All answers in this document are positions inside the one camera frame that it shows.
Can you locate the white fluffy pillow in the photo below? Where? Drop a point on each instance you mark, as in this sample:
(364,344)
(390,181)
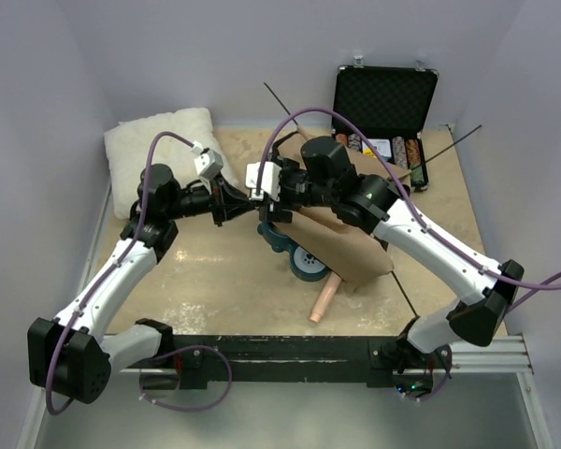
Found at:
(127,147)

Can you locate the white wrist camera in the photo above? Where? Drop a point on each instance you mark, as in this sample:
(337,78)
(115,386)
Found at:
(207,162)
(269,183)

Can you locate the beige plastic handle toy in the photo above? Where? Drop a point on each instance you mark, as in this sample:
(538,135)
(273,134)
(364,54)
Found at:
(323,301)

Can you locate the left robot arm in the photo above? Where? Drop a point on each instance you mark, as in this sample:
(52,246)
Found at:
(69,354)

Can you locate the tan fabric pet tent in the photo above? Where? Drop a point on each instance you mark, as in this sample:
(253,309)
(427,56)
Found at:
(356,257)

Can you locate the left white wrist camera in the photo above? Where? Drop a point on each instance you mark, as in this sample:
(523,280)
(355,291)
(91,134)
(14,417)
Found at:
(207,162)

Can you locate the teal double pet bowl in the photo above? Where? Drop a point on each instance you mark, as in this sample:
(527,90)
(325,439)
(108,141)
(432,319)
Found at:
(304,265)

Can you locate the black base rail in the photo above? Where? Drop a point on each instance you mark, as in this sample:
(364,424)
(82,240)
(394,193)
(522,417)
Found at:
(376,362)

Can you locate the aluminium frame rail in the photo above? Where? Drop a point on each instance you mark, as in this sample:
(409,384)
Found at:
(505,355)

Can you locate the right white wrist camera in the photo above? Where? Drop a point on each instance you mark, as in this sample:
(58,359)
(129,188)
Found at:
(269,183)

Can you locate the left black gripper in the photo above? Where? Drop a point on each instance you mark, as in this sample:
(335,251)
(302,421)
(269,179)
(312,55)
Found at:
(226,200)

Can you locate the black poker chip case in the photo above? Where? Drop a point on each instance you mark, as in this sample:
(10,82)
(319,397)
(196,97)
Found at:
(388,103)

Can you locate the black tent pole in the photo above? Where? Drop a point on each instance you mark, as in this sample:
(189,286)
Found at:
(449,146)
(280,103)

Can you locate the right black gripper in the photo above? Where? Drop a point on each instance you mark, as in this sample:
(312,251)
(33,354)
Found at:
(275,210)

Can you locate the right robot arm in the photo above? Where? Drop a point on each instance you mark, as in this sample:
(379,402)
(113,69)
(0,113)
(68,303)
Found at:
(326,177)

